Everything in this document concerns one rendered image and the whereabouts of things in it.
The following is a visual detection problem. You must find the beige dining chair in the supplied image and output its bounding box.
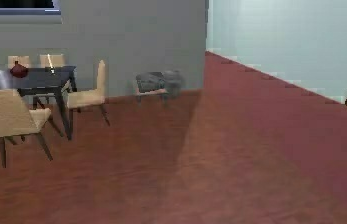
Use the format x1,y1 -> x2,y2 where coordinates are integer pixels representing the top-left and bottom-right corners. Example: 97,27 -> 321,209
66,59 -> 111,128
39,53 -> 67,69
0,88 -> 64,169
7,55 -> 32,70

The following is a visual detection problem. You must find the white candle with black holder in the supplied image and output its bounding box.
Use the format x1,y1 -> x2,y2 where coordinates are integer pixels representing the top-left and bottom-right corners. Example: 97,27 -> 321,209
44,53 -> 57,75

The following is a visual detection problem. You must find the black dining table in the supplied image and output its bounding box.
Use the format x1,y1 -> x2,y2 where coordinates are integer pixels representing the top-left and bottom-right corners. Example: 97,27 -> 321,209
0,65 -> 79,141

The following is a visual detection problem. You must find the dark red vase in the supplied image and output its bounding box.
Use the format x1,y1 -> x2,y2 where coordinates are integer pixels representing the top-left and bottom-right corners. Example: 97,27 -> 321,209
9,60 -> 29,79

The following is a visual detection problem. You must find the grey stool with wooden frame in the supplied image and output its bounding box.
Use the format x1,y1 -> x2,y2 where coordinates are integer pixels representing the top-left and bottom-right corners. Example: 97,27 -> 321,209
134,69 -> 184,104

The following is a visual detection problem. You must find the window with grey frame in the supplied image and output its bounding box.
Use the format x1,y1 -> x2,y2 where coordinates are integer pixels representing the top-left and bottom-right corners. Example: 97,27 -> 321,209
0,0 -> 63,24

